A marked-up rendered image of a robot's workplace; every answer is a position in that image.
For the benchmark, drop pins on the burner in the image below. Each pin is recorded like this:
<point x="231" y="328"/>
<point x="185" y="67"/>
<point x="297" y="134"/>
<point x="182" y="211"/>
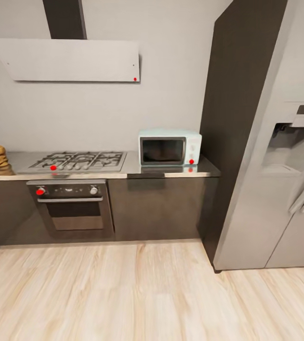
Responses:
<point x="90" y="161"/>

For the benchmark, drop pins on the oven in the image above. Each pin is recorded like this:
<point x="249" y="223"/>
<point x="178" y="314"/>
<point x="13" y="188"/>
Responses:
<point x="73" y="207"/>

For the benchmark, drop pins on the fridge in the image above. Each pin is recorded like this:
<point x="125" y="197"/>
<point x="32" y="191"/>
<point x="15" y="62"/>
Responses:
<point x="252" y="129"/>

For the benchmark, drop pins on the range hood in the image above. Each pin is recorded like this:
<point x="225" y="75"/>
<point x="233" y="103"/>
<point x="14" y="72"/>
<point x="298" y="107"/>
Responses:
<point x="69" y="56"/>

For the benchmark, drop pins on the microwave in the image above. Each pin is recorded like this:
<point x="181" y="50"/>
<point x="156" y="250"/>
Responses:
<point x="169" y="146"/>

